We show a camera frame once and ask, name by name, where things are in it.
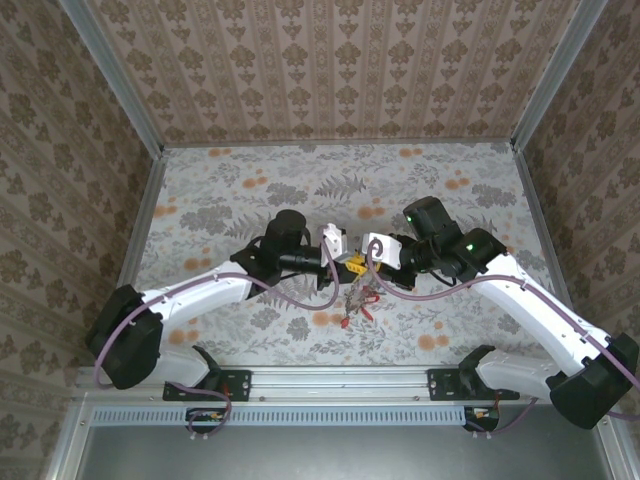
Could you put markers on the silver keyring with tagged keys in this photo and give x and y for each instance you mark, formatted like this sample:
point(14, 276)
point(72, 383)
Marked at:
point(357, 300)

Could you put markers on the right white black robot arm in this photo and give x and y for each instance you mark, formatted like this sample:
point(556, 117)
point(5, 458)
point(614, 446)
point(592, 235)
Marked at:
point(540, 310)

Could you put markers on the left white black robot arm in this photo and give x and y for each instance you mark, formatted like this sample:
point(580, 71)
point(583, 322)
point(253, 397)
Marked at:
point(200, 300)

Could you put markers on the floral table cover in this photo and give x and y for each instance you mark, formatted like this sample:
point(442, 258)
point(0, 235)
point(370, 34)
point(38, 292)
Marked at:
point(325, 175)

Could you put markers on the black connector board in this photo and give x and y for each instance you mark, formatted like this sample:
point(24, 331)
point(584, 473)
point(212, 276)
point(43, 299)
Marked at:
point(207, 419)
point(481, 417)

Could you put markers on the grey metal sheet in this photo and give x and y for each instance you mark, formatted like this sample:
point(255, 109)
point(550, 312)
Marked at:
point(340, 452)

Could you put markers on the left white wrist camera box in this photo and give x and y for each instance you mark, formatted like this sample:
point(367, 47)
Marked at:
point(335, 242)

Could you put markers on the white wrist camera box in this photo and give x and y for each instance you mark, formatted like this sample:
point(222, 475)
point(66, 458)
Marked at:
point(387, 250)
point(335, 242)

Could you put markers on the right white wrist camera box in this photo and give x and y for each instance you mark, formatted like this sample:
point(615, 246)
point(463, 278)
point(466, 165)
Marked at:
point(387, 250)

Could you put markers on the aluminium mounting rail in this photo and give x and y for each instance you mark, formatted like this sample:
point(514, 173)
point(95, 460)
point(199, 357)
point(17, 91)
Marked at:
point(340, 382)

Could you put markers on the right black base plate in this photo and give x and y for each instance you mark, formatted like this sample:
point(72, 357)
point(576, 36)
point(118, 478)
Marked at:
point(442, 385)

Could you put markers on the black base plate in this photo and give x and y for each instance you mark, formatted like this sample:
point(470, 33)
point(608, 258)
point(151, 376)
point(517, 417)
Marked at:
point(237, 385)
point(442, 385)

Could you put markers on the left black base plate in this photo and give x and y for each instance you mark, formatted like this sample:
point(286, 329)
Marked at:
point(237, 385)

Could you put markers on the aluminium corner post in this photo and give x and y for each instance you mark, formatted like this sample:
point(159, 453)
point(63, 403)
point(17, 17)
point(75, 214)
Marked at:
point(112, 75)
point(557, 75)

